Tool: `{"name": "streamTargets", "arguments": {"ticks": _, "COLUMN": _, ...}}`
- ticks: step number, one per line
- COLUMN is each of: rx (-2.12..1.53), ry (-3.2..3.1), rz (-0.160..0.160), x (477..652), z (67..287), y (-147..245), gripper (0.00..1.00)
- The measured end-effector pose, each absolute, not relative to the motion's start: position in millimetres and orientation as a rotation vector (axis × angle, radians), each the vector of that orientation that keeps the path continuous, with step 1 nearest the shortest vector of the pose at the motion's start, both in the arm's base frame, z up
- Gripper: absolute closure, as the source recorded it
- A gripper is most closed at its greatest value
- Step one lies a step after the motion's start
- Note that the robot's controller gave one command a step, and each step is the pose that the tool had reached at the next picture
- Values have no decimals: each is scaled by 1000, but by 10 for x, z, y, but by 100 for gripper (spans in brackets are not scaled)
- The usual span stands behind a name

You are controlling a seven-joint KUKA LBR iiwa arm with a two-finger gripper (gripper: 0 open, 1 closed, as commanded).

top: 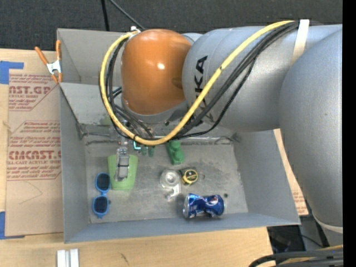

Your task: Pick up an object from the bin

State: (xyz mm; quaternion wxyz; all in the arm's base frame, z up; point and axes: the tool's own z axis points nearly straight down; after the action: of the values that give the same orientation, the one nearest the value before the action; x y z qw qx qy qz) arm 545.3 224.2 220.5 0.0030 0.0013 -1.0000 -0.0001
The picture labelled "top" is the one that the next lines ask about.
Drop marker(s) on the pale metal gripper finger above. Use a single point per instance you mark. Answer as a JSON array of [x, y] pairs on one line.
[[123, 160], [122, 174]]

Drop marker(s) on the green plastic cup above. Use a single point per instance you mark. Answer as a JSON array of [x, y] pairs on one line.
[[133, 174]]

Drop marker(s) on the blue sunglasses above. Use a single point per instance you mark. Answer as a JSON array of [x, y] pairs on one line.
[[101, 182]]

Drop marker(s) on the grey metal bin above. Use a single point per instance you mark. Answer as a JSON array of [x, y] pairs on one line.
[[155, 204]]

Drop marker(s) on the clear glass cup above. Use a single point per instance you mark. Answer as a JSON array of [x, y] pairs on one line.
[[170, 178]]

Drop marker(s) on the green toy figure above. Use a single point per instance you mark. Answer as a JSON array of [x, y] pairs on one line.
[[175, 154]]

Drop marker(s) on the yellow and black tape measure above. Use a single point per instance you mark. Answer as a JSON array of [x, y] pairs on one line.
[[189, 176]]

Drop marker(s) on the crushed blue drink can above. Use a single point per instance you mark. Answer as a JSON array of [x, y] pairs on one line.
[[203, 207]]

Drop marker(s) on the brown cardboard board, red print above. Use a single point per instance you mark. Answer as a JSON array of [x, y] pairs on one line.
[[33, 177]]

